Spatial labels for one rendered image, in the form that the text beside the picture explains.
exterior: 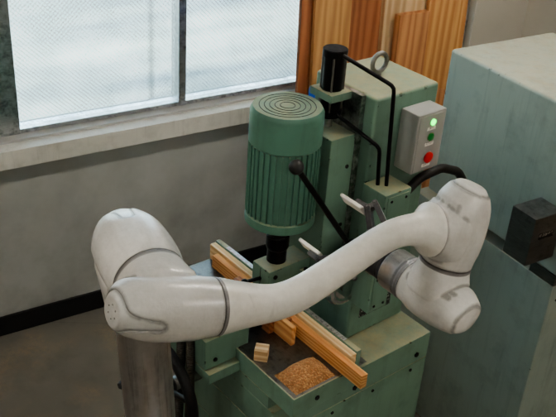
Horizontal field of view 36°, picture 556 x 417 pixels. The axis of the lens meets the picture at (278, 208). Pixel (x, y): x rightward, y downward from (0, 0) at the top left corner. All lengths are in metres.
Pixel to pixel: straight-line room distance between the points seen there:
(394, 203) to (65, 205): 1.73
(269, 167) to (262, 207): 0.11
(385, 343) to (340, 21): 1.59
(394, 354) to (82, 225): 1.62
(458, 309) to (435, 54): 2.45
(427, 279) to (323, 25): 2.04
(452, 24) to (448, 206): 2.46
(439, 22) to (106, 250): 2.68
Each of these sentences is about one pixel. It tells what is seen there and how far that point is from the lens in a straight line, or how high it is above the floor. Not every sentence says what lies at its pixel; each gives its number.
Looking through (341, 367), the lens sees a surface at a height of 0.92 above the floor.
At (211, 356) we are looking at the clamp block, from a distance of 2.17.
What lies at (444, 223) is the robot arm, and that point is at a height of 1.52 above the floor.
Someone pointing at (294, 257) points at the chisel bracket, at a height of 1.07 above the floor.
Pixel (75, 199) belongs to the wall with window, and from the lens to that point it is 3.53.
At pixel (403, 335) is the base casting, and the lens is 2.48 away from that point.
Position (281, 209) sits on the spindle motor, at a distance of 2.06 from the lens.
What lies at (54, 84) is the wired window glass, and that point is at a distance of 3.38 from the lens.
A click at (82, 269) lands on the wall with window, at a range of 3.71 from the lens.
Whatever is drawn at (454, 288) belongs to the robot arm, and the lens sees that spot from 1.67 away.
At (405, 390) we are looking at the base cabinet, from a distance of 2.59.
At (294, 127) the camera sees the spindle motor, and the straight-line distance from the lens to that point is 1.95.
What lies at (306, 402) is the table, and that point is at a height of 0.87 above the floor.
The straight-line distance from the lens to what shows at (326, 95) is 2.07.
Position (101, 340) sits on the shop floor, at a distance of 3.68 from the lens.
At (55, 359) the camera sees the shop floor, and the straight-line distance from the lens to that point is 3.61.
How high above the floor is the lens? 2.31
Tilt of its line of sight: 30 degrees down
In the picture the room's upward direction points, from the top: 4 degrees clockwise
